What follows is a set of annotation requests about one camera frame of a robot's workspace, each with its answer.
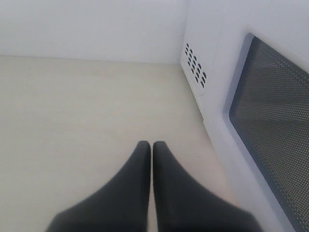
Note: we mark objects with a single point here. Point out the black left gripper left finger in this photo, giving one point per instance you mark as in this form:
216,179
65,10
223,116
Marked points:
119,206

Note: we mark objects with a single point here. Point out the white microwave door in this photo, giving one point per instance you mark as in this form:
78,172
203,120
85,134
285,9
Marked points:
258,109

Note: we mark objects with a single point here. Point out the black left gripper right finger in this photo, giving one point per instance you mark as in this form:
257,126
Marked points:
184,205

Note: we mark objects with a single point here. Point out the white microwave oven body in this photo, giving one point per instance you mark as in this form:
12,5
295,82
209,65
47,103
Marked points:
214,36

